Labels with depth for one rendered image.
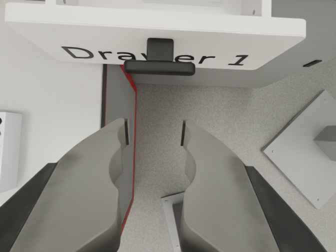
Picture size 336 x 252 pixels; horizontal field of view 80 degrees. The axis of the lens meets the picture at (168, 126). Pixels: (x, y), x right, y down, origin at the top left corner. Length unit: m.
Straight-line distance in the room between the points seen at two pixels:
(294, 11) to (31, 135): 0.54
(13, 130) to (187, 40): 0.31
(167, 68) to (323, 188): 1.32
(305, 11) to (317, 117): 0.94
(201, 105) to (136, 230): 0.77
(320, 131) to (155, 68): 1.26
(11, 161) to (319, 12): 0.62
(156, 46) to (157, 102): 0.91
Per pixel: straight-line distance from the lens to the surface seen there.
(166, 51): 0.22
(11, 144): 0.41
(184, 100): 1.14
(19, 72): 0.44
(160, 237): 1.26
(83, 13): 0.23
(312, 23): 0.58
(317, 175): 1.41
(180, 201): 1.17
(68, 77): 0.40
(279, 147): 1.27
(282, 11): 0.51
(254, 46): 0.26
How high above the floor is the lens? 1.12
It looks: 87 degrees down
